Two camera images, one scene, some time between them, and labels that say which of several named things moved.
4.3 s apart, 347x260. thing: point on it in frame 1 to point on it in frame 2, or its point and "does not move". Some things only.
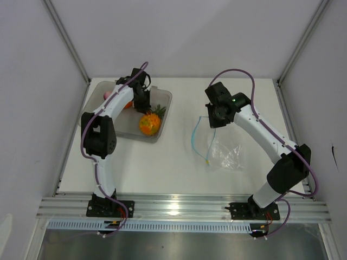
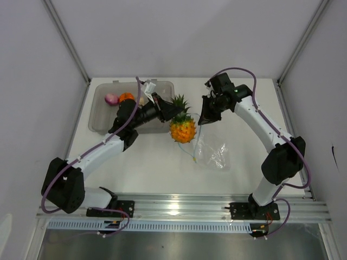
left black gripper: x=145 y=109 to x=166 y=110
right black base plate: x=252 y=210 does not move
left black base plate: x=101 y=206 does not move
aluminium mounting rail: x=181 y=207 does not move
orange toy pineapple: x=149 y=124 to x=182 y=128
